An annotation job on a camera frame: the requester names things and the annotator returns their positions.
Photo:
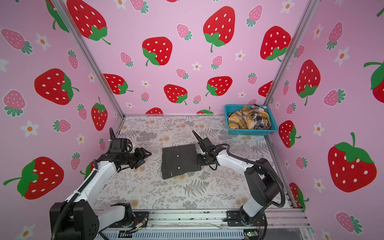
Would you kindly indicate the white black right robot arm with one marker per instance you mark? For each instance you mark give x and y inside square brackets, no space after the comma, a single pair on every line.
[265,186]

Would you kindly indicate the dark grey pinstriped shirt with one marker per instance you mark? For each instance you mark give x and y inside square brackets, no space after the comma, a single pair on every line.
[179,160]

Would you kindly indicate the grey white plaid shirt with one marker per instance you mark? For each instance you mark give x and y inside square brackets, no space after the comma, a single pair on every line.
[261,118]

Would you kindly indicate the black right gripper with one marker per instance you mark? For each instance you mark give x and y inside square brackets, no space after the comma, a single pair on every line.
[199,160]

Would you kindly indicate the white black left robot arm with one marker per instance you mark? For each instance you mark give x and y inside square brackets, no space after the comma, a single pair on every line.
[90,192]

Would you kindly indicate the aluminium frame post left corner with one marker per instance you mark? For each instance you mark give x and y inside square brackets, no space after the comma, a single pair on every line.
[86,24]

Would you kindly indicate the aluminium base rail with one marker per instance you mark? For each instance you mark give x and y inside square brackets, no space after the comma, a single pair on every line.
[119,224]

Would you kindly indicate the aluminium frame post corner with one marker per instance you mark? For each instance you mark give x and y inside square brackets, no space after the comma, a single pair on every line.
[300,30]
[86,24]

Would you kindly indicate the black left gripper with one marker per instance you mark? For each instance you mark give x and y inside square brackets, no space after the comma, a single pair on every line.
[141,157]

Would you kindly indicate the yellow plaid shirt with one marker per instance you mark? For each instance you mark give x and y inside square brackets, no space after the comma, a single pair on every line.
[241,119]

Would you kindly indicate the teal plastic basket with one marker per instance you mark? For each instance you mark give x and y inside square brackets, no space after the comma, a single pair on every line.
[230,109]

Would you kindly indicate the aluminium frame post right corner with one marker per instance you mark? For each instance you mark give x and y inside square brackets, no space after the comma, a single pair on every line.
[300,30]

